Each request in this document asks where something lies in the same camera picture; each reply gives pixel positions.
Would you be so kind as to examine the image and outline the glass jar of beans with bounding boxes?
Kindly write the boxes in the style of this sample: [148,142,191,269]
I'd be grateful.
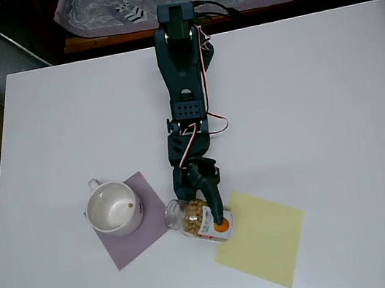
[160,189,239,253]

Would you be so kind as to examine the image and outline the white ceramic mug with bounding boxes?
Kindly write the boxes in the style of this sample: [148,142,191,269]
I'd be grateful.
[80,171,147,242]

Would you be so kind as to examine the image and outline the purple square paper sheet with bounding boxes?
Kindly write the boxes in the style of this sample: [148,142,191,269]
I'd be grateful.
[78,166,184,276]

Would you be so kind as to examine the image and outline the yellow square paper sheet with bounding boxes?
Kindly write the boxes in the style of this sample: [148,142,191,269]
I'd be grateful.
[203,179,317,288]

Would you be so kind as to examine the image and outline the wooden bed frame rail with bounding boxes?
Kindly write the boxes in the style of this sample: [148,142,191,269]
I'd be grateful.
[62,0,316,56]

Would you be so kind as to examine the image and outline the black power cables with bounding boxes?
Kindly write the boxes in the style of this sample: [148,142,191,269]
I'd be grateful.
[192,0,242,24]

